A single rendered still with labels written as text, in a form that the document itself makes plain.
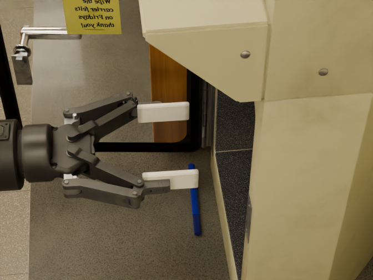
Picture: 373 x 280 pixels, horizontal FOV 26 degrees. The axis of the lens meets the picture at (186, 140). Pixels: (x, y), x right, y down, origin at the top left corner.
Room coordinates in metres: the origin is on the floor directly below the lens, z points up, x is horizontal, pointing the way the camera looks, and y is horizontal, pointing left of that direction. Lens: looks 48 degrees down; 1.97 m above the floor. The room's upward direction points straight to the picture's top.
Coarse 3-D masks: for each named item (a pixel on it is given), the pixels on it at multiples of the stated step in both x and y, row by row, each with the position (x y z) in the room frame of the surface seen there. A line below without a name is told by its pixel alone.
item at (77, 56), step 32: (0, 0) 0.87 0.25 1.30; (32, 0) 0.87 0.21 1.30; (64, 0) 0.87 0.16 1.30; (96, 0) 0.87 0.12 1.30; (128, 0) 0.86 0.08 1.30; (32, 32) 0.87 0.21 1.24; (64, 32) 0.87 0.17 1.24; (96, 32) 0.87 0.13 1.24; (128, 32) 0.86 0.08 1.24; (32, 64) 0.87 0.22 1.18; (64, 64) 0.87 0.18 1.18; (96, 64) 0.87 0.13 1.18; (128, 64) 0.86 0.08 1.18; (160, 64) 0.86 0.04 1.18; (32, 96) 0.87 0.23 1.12; (64, 96) 0.87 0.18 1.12; (96, 96) 0.87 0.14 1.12; (160, 96) 0.86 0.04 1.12; (128, 128) 0.86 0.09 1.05; (160, 128) 0.86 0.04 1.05
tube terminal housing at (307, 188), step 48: (288, 0) 0.56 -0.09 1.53; (336, 0) 0.57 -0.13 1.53; (288, 48) 0.56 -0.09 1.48; (336, 48) 0.57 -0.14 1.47; (288, 96) 0.56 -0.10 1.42; (336, 96) 0.57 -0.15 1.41; (288, 144) 0.56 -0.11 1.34; (336, 144) 0.57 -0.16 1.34; (288, 192) 0.56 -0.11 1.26; (336, 192) 0.57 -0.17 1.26; (288, 240) 0.57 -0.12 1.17; (336, 240) 0.57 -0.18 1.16
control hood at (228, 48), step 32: (160, 0) 0.59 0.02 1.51; (192, 0) 0.59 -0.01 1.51; (224, 0) 0.59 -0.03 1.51; (256, 0) 0.59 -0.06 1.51; (160, 32) 0.55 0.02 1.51; (192, 32) 0.55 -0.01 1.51; (224, 32) 0.56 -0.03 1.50; (256, 32) 0.56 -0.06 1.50; (192, 64) 0.55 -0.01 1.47; (224, 64) 0.56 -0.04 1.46; (256, 64) 0.56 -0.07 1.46; (256, 96) 0.56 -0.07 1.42
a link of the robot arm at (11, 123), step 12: (0, 120) 0.71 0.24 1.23; (12, 120) 0.71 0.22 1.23; (0, 132) 0.68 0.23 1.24; (12, 132) 0.68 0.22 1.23; (0, 144) 0.67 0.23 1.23; (12, 144) 0.67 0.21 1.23; (0, 156) 0.65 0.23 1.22; (12, 156) 0.65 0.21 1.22; (0, 168) 0.64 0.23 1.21; (12, 168) 0.65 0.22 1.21; (0, 180) 0.64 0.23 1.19; (12, 180) 0.64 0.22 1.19
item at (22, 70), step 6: (18, 54) 0.85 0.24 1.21; (24, 54) 0.85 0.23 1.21; (12, 60) 0.85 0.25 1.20; (18, 60) 0.85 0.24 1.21; (24, 60) 0.85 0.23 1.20; (18, 66) 0.85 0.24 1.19; (24, 66) 0.85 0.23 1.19; (18, 72) 0.85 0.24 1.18; (24, 72) 0.85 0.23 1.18; (30, 72) 0.85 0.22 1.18; (18, 78) 0.85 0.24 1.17; (24, 78) 0.85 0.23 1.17; (30, 78) 0.85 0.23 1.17; (18, 84) 0.85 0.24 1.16; (24, 84) 0.85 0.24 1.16; (30, 84) 0.85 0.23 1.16
